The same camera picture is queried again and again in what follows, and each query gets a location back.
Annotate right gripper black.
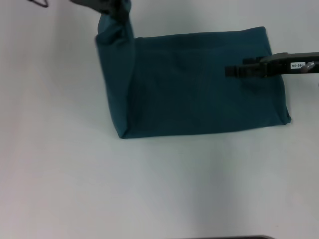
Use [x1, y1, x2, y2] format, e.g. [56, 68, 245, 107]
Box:
[225, 51, 319, 79]

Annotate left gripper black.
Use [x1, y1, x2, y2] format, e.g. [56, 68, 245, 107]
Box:
[69, 0, 132, 24]

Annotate teal blue printed t-shirt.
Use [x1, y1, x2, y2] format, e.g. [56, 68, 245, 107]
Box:
[94, 0, 293, 139]

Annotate right arm cable with connector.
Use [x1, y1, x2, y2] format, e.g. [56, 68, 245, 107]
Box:
[300, 61, 316, 74]

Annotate arm cable with connector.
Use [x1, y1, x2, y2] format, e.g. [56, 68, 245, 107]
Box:
[300, 61, 316, 74]
[28, 0, 49, 8]

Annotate left arm cable with connector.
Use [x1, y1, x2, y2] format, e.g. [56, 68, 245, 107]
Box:
[28, 0, 49, 8]

